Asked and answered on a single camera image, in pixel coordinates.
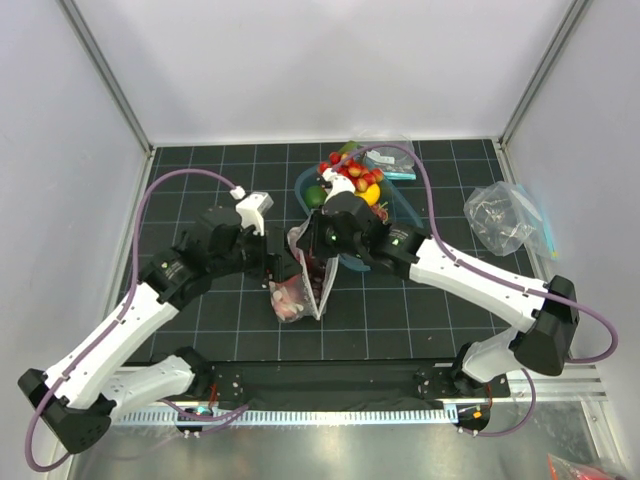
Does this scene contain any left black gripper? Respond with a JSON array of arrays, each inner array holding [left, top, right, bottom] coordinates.
[[210, 221, 303, 283]]

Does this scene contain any clear dotted zip bag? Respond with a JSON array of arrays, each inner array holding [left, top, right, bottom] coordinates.
[[286, 220, 339, 321]]

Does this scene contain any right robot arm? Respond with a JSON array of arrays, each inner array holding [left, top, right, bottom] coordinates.
[[298, 192, 579, 396]]

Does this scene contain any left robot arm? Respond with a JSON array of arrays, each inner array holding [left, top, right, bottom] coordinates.
[[18, 192, 301, 454]]

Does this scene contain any flat zip bag blue zipper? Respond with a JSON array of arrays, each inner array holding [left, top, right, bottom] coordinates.
[[350, 139, 416, 181]]

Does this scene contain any crumpled clear zip bag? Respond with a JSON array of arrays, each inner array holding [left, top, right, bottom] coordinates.
[[463, 181, 558, 260]]

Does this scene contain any green lime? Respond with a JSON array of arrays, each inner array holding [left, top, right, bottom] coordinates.
[[303, 185, 327, 210]]

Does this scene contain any light pink grape bunch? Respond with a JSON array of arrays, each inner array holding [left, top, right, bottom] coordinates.
[[371, 203, 389, 223]]

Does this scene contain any yellow lemon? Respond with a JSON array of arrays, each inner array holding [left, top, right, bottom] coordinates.
[[355, 184, 381, 207]]

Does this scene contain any red cherry bunch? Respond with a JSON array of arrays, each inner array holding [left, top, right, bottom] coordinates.
[[317, 152, 384, 191]]

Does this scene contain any blue plastic basket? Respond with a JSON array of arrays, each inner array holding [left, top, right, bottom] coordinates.
[[293, 165, 424, 272]]

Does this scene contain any red packaged item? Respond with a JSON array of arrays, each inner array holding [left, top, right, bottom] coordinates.
[[547, 454, 629, 480]]

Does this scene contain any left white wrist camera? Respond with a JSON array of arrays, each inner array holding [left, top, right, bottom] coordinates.
[[230, 186, 274, 236]]

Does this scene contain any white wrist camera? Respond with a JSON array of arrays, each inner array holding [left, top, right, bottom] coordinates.
[[321, 169, 355, 202], [230, 186, 274, 236]]

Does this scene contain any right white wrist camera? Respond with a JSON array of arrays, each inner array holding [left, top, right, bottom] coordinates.
[[321, 169, 355, 202]]

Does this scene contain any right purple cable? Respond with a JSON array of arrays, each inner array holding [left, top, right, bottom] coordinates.
[[329, 144, 619, 436]]

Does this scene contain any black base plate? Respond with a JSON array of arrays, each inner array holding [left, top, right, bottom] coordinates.
[[124, 357, 511, 412]]

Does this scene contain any perforated metal rail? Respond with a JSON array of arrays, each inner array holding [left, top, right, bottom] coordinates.
[[112, 403, 458, 428]]

